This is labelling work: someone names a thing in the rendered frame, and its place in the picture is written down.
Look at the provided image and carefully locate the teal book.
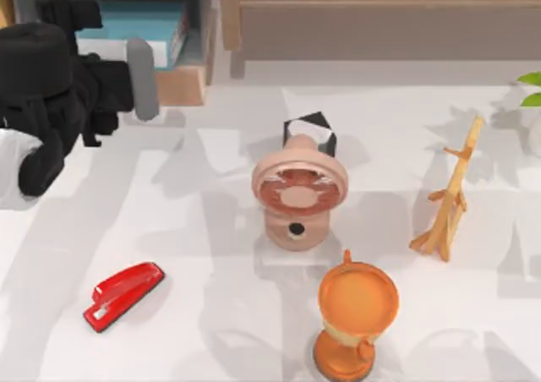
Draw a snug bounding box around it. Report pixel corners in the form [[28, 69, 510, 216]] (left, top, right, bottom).
[[75, 0, 190, 41]]

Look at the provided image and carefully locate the wooden coat rack model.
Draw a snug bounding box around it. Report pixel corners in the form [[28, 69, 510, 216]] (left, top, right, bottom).
[[408, 115, 485, 264]]

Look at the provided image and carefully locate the red stapler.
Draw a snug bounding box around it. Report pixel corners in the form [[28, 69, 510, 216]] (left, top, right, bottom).
[[82, 261, 166, 335]]

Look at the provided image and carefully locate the orange trophy cup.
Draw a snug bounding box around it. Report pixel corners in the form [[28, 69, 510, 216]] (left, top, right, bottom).
[[311, 249, 401, 378]]

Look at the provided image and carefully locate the grey open shelf unit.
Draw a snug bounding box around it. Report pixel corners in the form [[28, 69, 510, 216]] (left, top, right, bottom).
[[0, 0, 220, 108]]

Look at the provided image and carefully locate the pink table fan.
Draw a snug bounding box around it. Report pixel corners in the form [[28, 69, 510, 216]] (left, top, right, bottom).
[[252, 134, 350, 253]]

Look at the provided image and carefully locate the wooden open shelf cabinet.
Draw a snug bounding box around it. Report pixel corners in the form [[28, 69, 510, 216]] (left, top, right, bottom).
[[217, 0, 541, 79]]

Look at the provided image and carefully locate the green plant in white pot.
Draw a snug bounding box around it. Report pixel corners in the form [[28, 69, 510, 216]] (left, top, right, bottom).
[[516, 71, 541, 159]]

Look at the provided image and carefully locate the black tissue box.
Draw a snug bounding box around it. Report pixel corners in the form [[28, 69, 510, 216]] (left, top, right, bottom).
[[282, 111, 338, 157]]

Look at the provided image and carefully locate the white and blue book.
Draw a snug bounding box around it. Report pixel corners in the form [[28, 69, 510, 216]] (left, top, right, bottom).
[[77, 18, 190, 71]]

